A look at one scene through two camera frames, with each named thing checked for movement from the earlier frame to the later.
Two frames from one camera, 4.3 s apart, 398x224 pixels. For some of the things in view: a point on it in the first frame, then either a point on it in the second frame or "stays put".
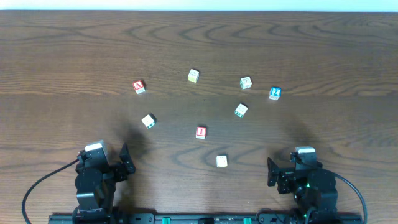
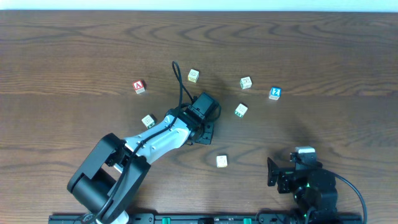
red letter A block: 138,86 stays put
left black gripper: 119,169 → 205,137
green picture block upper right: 245,83 stays put
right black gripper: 283,175 stays put
